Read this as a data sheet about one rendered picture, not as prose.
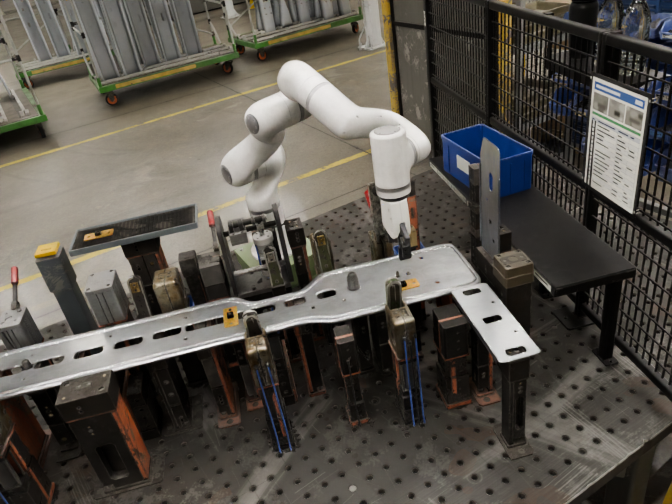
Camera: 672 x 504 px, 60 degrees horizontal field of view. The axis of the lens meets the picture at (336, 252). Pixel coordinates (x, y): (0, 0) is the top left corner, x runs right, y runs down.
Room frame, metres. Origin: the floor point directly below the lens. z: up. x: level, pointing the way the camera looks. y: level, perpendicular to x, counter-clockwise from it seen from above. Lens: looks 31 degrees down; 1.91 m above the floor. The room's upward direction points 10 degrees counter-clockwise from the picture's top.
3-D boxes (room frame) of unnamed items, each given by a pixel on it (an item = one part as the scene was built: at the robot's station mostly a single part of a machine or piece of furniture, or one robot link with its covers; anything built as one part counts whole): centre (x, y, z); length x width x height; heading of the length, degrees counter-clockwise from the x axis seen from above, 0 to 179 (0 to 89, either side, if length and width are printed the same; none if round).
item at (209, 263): (1.45, 0.36, 0.89); 0.13 x 0.11 x 0.38; 7
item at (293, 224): (1.50, 0.11, 0.91); 0.07 x 0.05 x 0.42; 7
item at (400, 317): (1.11, -0.12, 0.87); 0.12 x 0.09 x 0.35; 7
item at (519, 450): (0.96, -0.36, 0.84); 0.11 x 0.06 x 0.29; 7
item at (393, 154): (1.27, -0.17, 1.37); 0.09 x 0.08 x 0.13; 124
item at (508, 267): (1.22, -0.44, 0.88); 0.08 x 0.08 x 0.36; 7
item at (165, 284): (1.39, 0.48, 0.89); 0.13 x 0.11 x 0.38; 7
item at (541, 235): (1.57, -0.56, 1.02); 0.90 x 0.22 x 0.03; 7
